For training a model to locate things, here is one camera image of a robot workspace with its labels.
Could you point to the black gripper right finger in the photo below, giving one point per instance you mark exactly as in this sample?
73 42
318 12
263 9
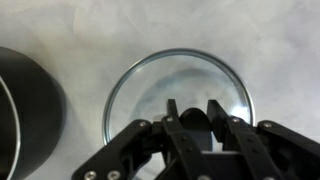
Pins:
269 150

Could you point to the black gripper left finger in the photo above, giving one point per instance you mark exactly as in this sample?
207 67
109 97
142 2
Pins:
179 137

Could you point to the glass lid with black knob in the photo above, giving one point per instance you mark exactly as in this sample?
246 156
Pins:
191 78

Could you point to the black saucepan with handle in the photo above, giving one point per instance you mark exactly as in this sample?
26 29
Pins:
32 115

